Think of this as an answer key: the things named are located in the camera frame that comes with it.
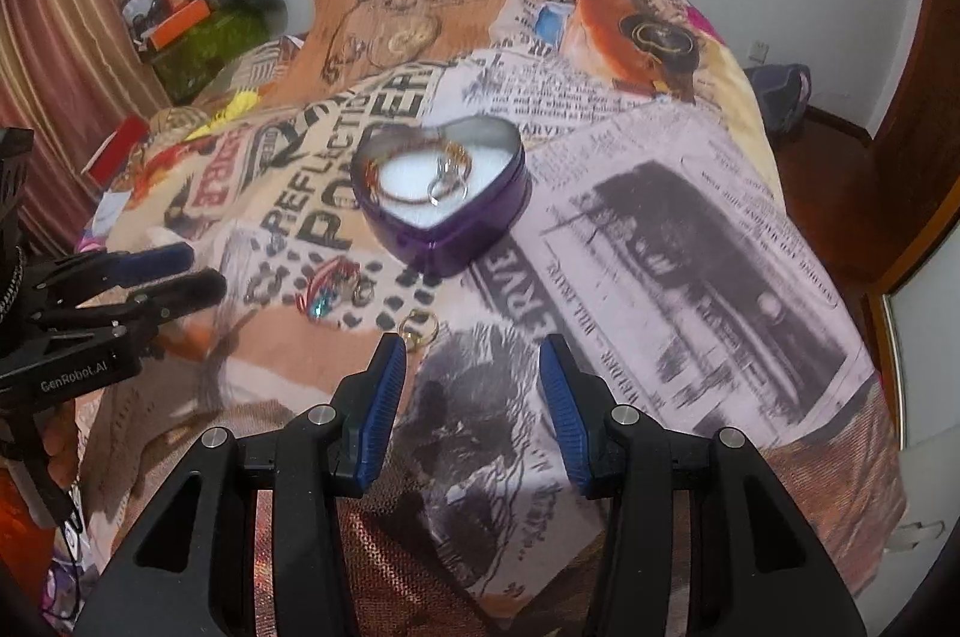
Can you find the gold hoop earring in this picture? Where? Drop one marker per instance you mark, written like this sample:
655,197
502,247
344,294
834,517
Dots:
415,329

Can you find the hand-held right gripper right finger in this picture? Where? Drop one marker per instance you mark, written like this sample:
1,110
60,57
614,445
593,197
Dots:
562,412

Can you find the orange box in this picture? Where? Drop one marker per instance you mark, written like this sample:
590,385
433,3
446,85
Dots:
180,25

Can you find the green bag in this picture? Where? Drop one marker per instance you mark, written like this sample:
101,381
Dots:
217,36

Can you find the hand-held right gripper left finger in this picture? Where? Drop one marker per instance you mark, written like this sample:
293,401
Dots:
381,412

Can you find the striped brown curtain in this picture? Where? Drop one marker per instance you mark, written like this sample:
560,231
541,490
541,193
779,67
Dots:
67,44

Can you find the purple heart-shaped tin box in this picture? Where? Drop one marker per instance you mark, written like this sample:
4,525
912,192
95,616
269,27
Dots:
450,239

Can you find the dark backpack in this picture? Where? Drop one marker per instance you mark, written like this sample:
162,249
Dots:
780,97

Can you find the red box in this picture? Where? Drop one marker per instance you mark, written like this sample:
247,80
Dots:
116,153

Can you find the wooden door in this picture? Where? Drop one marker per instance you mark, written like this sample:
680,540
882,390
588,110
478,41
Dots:
915,119

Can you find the colourful beaded brooch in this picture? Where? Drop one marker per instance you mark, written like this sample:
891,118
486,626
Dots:
330,292

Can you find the gold bangle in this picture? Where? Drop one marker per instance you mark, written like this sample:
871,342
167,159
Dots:
397,198

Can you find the wall outlet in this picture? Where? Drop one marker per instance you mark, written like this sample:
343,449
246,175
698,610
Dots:
760,51

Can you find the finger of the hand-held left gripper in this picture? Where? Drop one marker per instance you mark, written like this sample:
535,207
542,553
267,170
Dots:
154,260
187,292

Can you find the printed blanket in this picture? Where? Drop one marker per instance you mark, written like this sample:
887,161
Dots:
675,194

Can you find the yellow cloth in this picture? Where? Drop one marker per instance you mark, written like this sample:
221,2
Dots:
232,108

